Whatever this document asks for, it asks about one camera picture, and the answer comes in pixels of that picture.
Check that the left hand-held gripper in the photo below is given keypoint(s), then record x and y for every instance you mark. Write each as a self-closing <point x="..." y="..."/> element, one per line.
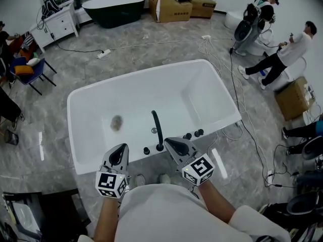
<point x="109" y="183"/>

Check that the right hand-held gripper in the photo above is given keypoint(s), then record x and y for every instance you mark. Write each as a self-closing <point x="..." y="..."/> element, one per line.
<point x="199" y="169"/>

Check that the white rectangular bathtub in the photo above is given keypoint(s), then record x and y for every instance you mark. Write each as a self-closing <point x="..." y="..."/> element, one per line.
<point x="141" y="97"/>

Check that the person's right forearm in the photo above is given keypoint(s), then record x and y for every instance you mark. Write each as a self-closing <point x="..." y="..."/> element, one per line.
<point x="217" y="200"/>

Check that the person's left forearm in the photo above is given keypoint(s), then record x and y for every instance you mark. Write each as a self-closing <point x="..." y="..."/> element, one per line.
<point x="107" y="215"/>

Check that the dark oval bathtub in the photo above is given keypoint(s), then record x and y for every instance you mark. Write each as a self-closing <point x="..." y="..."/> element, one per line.
<point x="113" y="11"/>

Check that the black faucet knob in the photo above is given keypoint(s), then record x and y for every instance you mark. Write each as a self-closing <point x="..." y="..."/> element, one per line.
<point x="146" y="151"/>
<point x="187" y="136"/>

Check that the black curved faucet spout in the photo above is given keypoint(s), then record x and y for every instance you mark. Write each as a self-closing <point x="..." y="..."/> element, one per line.
<point x="157" y="127"/>

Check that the chrome overflow knob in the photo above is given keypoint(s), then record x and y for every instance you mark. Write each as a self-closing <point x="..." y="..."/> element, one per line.
<point x="154" y="130"/>

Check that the person's left white shoe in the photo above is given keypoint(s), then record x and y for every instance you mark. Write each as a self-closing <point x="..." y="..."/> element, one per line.
<point x="140" y="180"/>

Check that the person's white shoe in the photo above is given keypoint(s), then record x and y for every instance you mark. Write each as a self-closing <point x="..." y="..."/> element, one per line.
<point x="140" y="180"/>
<point x="164" y="179"/>

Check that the person's right white shoe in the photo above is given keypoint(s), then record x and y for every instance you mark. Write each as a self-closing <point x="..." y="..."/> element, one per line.
<point x="164" y="179"/>

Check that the person's white shirt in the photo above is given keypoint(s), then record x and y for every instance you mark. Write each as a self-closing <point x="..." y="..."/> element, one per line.
<point x="164" y="215"/>

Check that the black table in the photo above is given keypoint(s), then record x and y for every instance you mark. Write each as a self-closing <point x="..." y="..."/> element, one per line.
<point x="60" y="210"/>

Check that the small white power strip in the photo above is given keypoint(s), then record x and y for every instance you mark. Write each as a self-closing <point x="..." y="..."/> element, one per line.
<point x="206" y="37"/>

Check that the blue chair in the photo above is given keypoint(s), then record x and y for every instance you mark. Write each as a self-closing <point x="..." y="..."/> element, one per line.
<point x="27" y="75"/>

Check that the taped cardboard box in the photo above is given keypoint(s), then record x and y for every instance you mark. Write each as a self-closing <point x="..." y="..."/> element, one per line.
<point x="291" y="99"/>

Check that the orange cushion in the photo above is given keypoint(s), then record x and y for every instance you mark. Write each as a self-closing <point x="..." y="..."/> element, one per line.
<point x="24" y="70"/>

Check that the white toilet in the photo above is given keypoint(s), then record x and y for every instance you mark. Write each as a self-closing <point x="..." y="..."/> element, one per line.
<point x="294" y="70"/>
<point x="263" y="43"/>

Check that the round white basin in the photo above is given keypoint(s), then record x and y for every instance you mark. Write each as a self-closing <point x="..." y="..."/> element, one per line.
<point x="232" y="20"/>

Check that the large open cardboard box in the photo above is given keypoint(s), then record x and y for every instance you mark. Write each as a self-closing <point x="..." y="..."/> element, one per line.
<point x="169" y="7"/>

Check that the white drawer cabinet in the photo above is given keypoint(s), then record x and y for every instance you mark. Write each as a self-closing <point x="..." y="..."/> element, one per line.
<point x="58" y="26"/>

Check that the labelled cardboard box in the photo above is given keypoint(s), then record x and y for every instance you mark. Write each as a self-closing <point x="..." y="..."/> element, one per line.
<point x="204" y="6"/>

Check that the black backpack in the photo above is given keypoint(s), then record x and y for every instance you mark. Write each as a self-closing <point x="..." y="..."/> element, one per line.
<point x="50" y="7"/>

